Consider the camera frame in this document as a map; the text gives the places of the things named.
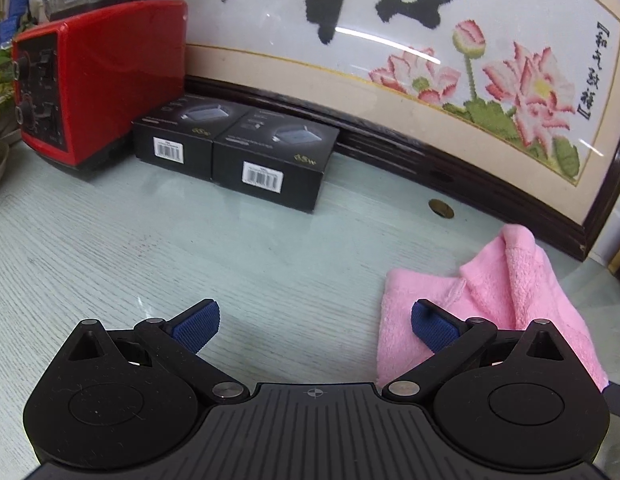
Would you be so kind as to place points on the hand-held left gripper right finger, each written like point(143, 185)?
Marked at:
point(433, 329)

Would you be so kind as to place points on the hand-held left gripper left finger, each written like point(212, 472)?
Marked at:
point(196, 327)

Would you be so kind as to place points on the pink towel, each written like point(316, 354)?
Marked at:
point(514, 280)

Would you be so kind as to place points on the brass coin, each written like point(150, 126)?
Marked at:
point(440, 208)

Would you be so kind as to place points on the black charger box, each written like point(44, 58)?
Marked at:
point(180, 130)
point(275, 160)

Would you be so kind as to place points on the red blender base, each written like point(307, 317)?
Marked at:
point(115, 80)

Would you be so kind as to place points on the framed lotus embroidery picture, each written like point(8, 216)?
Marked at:
point(389, 50)

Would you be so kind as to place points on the beige plant pot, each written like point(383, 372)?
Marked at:
point(1, 120)

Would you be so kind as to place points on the blue box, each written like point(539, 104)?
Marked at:
point(12, 22)

